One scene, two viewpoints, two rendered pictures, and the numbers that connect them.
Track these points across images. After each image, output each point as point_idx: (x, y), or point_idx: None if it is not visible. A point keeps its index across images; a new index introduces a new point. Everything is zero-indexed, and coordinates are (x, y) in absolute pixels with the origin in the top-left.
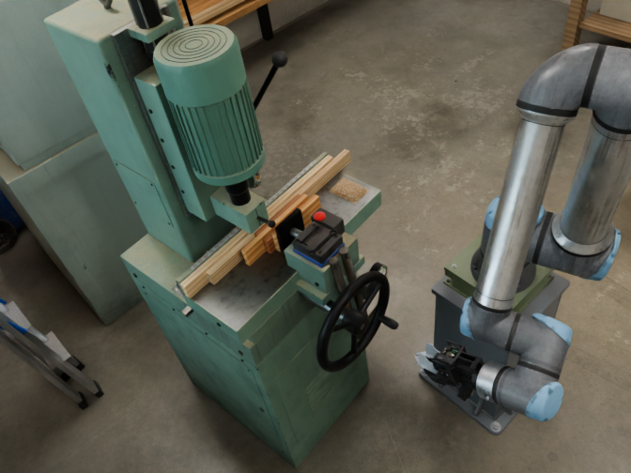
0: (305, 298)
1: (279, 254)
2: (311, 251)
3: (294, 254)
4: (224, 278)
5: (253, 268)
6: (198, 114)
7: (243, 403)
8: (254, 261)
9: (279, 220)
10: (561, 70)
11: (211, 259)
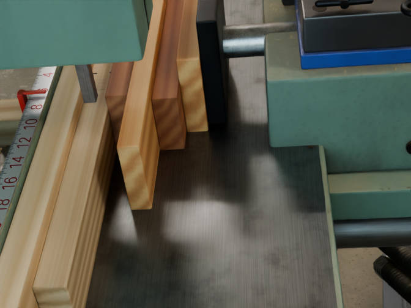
0: (352, 240)
1: (213, 137)
2: (406, 4)
3: (316, 74)
4: (99, 287)
5: (172, 209)
6: None
7: None
8: (155, 189)
9: (153, 34)
10: None
11: (23, 230)
